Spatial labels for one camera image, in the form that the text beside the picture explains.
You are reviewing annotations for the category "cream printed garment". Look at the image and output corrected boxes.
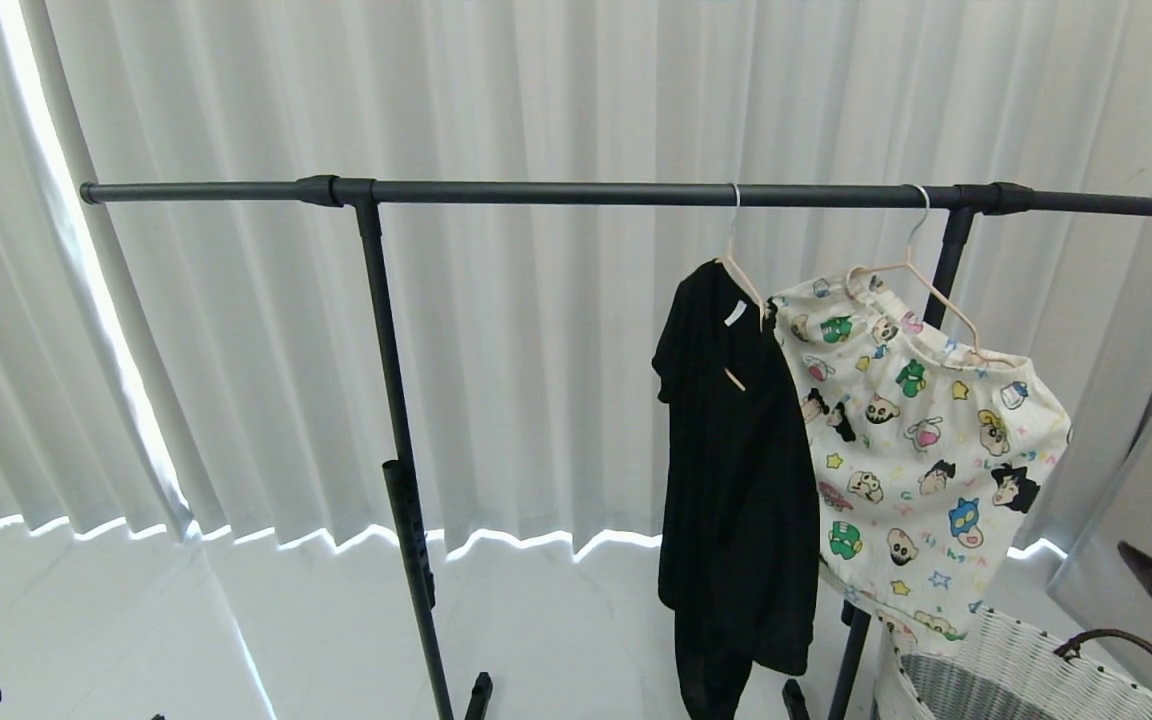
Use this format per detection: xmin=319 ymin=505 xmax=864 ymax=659
xmin=769 ymin=275 xmax=1074 ymax=651

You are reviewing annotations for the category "pink clothes hanger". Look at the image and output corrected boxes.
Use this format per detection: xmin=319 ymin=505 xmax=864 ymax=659
xmin=716 ymin=183 xmax=767 ymax=393
xmin=844 ymin=185 xmax=1022 ymax=369

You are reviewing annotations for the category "black garment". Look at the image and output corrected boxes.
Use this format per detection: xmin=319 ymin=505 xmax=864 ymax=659
xmin=651 ymin=260 xmax=822 ymax=720

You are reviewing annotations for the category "white laundry basket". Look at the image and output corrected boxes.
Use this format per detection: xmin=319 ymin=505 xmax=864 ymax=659
xmin=874 ymin=600 xmax=1152 ymax=720

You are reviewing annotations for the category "black clothes rack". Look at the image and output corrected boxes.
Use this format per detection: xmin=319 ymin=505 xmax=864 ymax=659
xmin=79 ymin=175 xmax=1152 ymax=720

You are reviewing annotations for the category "white curtain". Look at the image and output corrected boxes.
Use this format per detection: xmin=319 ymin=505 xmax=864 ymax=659
xmin=0 ymin=0 xmax=1152 ymax=561

